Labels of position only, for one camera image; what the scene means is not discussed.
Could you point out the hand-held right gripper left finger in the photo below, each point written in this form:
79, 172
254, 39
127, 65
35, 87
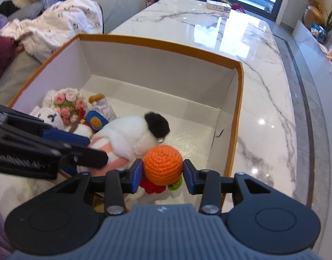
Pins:
136, 176

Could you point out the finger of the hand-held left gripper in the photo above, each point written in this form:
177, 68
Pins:
65, 138
90, 158

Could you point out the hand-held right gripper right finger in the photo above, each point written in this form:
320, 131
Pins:
188, 177

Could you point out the orange crochet ball toy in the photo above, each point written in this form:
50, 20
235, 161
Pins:
162, 165

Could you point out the white plush with black ear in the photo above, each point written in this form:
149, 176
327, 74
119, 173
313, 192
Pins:
125, 135

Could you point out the orange cardboard box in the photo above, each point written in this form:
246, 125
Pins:
155, 67

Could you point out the white bunny plush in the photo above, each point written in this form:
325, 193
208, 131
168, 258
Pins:
51, 117

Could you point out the person's purple fuzzy clothing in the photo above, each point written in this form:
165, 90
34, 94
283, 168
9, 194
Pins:
0, 216

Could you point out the maroon cloth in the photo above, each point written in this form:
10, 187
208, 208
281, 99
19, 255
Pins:
2, 57

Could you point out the white printed blanket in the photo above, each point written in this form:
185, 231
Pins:
60, 19

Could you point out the grey striped cloth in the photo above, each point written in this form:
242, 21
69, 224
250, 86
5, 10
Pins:
26, 12

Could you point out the black cloth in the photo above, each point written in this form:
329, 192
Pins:
6, 8

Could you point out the grey sofa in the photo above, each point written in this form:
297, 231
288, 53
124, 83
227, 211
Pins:
122, 2

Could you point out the small white box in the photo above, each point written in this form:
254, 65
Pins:
218, 6

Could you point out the marble media console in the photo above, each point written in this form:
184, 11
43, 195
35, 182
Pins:
309, 48

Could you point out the blue snack bag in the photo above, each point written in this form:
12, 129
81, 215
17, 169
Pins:
319, 32

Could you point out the gold vase with dried flowers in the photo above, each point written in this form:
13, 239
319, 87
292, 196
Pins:
312, 15

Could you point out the green potted plant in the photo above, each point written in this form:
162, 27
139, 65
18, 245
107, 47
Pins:
331, 16

